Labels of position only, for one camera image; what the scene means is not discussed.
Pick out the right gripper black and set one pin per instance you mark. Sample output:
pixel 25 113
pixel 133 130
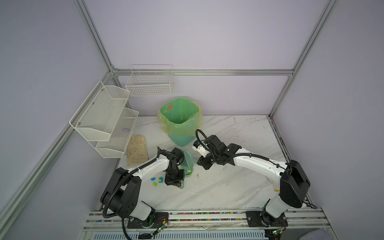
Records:
pixel 201 162

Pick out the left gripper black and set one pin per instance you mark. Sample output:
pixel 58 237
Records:
pixel 176 182

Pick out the green plastic dustpan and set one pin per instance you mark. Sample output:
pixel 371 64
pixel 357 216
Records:
pixel 187 163

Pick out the robot right arm white black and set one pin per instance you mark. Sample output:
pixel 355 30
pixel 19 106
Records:
pixel 290 178

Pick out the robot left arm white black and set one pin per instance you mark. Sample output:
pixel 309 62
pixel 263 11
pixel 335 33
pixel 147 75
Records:
pixel 121 195

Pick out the paper scraps cluster far left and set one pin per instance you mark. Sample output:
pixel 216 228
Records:
pixel 157 181

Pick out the beige glove left side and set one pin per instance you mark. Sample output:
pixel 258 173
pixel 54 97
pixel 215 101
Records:
pixel 137 152

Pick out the green trash bin with bag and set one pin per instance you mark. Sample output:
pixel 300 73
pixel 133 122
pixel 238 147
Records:
pixel 179 119

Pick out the white knit glove right side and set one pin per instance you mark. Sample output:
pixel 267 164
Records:
pixel 276 186

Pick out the white mesh two-tier shelf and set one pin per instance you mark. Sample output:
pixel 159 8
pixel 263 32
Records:
pixel 105 121

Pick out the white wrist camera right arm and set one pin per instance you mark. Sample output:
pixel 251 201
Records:
pixel 200 148

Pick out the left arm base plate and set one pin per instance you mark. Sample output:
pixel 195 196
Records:
pixel 154 221

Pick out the white slotted cable duct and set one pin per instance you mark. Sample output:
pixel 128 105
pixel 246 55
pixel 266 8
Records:
pixel 187 235

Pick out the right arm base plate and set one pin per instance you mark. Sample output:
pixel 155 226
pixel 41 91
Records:
pixel 263 219

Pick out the white wire basket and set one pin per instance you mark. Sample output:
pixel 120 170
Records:
pixel 150 80

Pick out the aluminium front rail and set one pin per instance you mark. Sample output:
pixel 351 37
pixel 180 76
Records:
pixel 218 220

